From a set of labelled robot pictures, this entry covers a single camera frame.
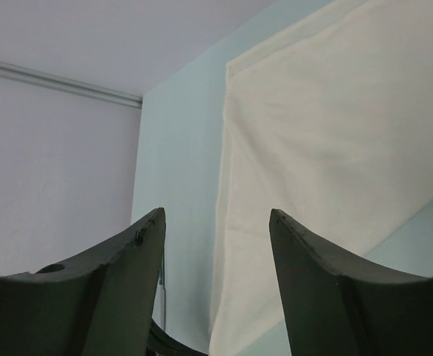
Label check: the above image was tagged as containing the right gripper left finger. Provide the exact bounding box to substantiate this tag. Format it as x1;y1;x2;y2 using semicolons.
0;208;166;355

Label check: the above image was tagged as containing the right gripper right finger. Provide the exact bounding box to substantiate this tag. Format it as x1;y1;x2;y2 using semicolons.
269;209;433;355

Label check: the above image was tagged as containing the white cloth napkin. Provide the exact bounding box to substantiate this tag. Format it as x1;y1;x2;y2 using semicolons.
209;1;433;355

